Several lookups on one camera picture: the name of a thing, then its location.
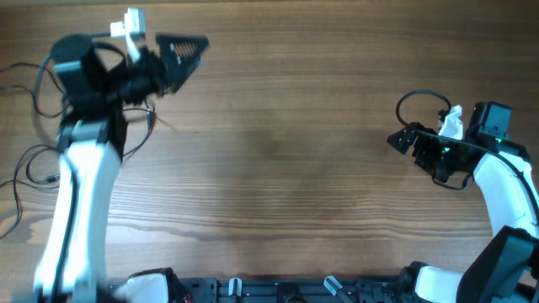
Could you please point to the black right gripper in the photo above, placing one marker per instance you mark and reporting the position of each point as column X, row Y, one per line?
column 420, row 152

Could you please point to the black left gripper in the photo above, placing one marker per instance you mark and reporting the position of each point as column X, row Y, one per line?
column 168, row 71

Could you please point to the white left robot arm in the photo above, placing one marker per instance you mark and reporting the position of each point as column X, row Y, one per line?
column 90, row 142

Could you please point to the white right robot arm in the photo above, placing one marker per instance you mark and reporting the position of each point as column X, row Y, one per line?
column 502, row 171

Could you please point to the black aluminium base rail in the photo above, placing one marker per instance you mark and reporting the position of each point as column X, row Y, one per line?
column 160, row 288

